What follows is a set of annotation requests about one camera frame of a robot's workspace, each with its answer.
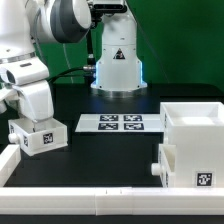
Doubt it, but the white drawer box with knob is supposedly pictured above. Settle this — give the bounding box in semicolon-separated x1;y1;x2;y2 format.
151;144;176;188

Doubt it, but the white front fence rail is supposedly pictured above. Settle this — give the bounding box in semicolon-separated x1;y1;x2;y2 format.
0;187;224;216

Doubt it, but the white left fence rail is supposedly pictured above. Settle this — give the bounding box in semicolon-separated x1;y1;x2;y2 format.
0;144;21;187

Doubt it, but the black camera stand pole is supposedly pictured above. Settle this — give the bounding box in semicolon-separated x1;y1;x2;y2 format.
85;32;96;85

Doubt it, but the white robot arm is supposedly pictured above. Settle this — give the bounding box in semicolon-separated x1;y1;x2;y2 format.
0;0;147;123

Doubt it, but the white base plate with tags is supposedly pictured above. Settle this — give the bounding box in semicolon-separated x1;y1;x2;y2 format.
75;114;163;133

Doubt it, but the white drawer box without knob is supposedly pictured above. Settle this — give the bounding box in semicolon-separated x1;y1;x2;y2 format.
8;118;68;156

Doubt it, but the black camera on stand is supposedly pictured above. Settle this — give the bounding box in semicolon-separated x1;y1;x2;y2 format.
88;0;127;20

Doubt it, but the black cable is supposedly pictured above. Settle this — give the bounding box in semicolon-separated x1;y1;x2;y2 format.
44;65;98;84

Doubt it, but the grey cable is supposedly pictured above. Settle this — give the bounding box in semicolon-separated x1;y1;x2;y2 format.
62;43;75;84

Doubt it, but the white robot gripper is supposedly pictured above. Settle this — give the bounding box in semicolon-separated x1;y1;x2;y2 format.
13;80;54;122

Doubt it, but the white fence rail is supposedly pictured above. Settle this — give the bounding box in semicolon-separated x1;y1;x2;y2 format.
0;144;21;187
0;187;224;216

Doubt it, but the white drawer cabinet housing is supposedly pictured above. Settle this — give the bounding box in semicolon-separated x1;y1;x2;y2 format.
160;102;224;188

